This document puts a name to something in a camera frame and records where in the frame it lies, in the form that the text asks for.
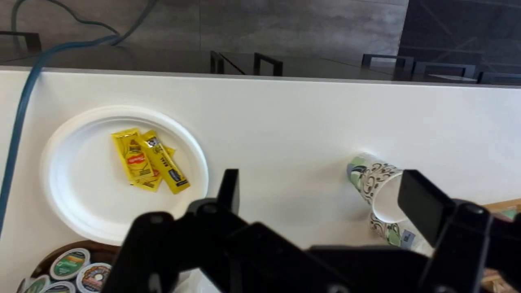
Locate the coffee pod carousel rack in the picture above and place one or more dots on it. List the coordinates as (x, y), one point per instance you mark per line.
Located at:
(103, 249)

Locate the white paper plate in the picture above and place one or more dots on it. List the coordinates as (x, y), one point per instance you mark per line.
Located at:
(82, 179)

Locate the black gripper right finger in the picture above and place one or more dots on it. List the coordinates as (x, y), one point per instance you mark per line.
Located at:
(461, 237)

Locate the wooden condiment organizer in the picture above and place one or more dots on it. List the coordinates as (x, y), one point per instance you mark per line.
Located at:
(507, 205)

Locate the red label coffee pod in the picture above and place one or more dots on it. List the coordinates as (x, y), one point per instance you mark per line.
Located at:
(95, 277)

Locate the green label coffee pod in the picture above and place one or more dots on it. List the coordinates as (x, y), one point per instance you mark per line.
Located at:
(69, 262)

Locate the yellow mustard sachet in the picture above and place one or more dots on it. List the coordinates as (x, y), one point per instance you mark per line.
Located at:
(132, 156)
(148, 185)

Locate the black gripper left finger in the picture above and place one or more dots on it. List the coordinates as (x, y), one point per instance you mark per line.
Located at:
(163, 244)

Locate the patterned paper cup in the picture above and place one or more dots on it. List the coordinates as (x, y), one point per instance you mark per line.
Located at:
(375, 176)

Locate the narrow yellow sachet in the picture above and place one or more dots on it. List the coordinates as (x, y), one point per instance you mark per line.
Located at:
(165, 164)

